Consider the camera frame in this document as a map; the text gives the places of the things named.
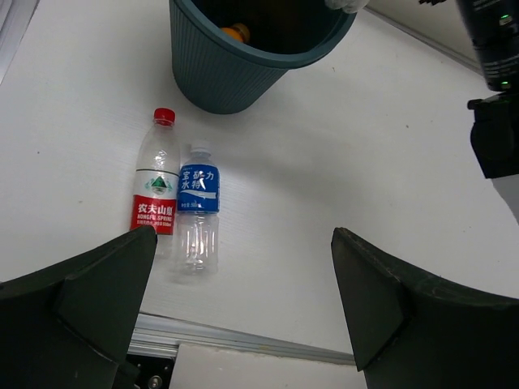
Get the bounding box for orange juice bottle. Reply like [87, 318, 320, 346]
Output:
[221, 23, 251, 44]

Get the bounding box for left robot arm base mount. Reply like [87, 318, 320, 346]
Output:
[112, 354, 175, 389]

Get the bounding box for red label water bottle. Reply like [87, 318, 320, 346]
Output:
[130, 108, 180, 259]

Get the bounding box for small black cap bottle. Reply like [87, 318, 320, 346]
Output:
[324, 0, 370, 15]

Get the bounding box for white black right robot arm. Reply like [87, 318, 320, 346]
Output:
[331, 1, 518, 388]

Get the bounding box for blue label water bottle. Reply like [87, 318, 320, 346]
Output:
[174, 140, 220, 276]

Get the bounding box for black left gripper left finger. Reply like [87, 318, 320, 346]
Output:
[1, 226, 157, 388]

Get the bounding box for dark teal plastic bin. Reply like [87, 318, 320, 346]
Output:
[169, 1, 355, 114]

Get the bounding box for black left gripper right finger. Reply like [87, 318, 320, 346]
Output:
[331, 228, 518, 388]

